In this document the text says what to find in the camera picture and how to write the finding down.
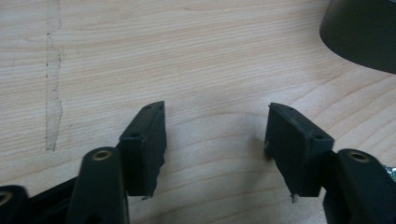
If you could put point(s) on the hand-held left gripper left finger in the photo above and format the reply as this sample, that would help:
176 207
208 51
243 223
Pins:
144 152

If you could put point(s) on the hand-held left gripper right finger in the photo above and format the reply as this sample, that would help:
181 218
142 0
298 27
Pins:
295 152

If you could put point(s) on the dark round object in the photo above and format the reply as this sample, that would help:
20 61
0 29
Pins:
362 31

